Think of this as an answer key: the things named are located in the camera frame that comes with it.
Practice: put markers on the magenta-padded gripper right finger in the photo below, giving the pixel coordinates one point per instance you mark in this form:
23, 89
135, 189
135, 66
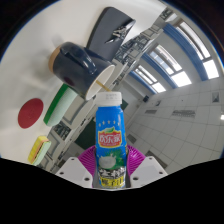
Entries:
150, 168

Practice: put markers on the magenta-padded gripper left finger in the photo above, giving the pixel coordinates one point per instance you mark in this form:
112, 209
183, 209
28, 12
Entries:
73, 169

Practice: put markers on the blue drink bottle white cap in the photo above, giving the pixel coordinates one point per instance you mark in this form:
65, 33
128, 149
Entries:
110, 126

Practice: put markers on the green chalkboard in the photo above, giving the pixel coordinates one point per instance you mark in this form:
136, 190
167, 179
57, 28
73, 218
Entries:
85, 135

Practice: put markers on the white classroom chairs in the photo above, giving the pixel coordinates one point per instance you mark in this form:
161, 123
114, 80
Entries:
78, 111

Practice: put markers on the ceiling lights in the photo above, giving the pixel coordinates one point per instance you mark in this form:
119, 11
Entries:
183, 113

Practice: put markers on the green and white sponge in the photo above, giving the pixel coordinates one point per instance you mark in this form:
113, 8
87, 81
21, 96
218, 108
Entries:
58, 106

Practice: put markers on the flat round red coaster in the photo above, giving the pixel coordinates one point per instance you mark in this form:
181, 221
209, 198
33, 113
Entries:
30, 113

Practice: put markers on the large window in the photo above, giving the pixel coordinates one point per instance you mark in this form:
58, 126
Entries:
181, 78
210, 66
158, 87

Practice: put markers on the blue curtain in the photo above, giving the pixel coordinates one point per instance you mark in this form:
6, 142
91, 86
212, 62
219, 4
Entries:
156, 70
141, 81
183, 50

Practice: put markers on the wooden stir stick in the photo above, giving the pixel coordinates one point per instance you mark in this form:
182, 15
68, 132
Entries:
105, 87

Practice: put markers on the dark navy mug cork base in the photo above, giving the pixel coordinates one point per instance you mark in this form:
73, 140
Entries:
78, 66

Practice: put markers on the dark flat notebook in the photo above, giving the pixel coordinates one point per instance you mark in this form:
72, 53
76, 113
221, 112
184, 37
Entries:
103, 33

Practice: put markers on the black wall speaker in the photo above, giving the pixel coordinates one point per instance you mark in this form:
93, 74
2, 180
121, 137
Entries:
146, 98

